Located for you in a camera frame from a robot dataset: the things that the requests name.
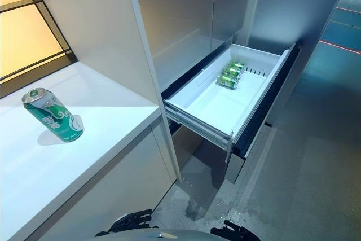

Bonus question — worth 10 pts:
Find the tall white cabinet panel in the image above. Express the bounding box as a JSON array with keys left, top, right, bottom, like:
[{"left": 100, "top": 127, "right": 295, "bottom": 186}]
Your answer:
[{"left": 28, "top": 0, "right": 184, "bottom": 183}]

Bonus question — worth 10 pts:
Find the white counter cabinet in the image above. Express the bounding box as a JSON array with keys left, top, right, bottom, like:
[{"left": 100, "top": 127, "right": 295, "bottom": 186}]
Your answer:
[{"left": 0, "top": 62, "right": 178, "bottom": 241}]

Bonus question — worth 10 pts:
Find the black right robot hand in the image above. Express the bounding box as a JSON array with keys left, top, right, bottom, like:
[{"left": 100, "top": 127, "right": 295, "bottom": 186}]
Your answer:
[{"left": 210, "top": 220, "right": 262, "bottom": 241}]

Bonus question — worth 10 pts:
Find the tall green beer can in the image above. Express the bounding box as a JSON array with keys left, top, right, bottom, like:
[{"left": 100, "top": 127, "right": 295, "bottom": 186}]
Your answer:
[{"left": 21, "top": 87, "right": 85, "bottom": 142}]

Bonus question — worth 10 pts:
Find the small green drink can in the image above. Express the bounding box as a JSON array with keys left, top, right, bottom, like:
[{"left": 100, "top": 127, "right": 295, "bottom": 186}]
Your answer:
[
  {"left": 217, "top": 73, "right": 241, "bottom": 90},
  {"left": 227, "top": 60, "right": 245, "bottom": 71},
  {"left": 222, "top": 65, "right": 244, "bottom": 80}
]

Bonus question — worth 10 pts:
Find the grey robot torso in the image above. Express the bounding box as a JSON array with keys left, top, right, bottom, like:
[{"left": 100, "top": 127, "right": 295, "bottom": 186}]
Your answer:
[{"left": 112, "top": 227, "right": 257, "bottom": 241}]

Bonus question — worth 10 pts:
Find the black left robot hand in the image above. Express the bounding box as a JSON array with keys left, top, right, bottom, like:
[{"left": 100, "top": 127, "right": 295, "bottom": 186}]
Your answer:
[{"left": 95, "top": 209, "right": 159, "bottom": 238}]

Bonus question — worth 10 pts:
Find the white fridge drawer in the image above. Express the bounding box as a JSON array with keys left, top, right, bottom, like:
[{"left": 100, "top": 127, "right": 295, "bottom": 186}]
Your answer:
[{"left": 162, "top": 42, "right": 303, "bottom": 185}]

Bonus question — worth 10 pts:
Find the stainless steel fridge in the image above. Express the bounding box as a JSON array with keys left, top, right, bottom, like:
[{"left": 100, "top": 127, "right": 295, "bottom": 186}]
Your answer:
[{"left": 131, "top": 0, "right": 349, "bottom": 185}]

